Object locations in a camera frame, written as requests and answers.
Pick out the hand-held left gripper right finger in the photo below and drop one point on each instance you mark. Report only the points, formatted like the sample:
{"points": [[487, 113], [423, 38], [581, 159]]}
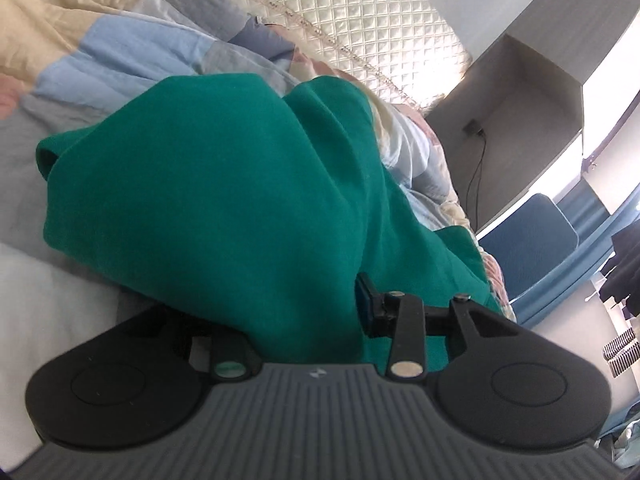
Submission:
{"points": [[369, 305]]}

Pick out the green hoodie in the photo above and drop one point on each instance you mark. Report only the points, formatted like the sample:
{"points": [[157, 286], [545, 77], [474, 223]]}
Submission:
{"points": [[225, 200]]}

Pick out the striped cloth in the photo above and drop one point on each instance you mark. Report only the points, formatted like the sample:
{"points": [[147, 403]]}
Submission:
{"points": [[622, 352]]}

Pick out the dark hanging coat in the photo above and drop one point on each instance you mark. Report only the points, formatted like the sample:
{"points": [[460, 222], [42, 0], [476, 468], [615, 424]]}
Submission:
{"points": [[625, 265]]}

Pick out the cream quilted headboard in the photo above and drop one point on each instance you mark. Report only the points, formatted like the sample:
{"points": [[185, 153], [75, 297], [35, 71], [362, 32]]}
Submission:
{"points": [[360, 20]]}

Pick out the blue chair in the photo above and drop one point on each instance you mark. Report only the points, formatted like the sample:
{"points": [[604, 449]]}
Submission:
{"points": [[532, 245]]}

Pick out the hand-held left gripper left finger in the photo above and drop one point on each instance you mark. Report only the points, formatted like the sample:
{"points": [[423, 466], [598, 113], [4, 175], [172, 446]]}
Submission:
{"points": [[227, 347]]}

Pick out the grey wardrobe cabinet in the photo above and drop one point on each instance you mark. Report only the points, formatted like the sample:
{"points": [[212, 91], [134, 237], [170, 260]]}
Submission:
{"points": [[520, 110]]}

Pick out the patchwork quilt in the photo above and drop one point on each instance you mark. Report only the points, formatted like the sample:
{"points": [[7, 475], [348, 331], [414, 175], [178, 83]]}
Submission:
{"points": [[100, 45]]}

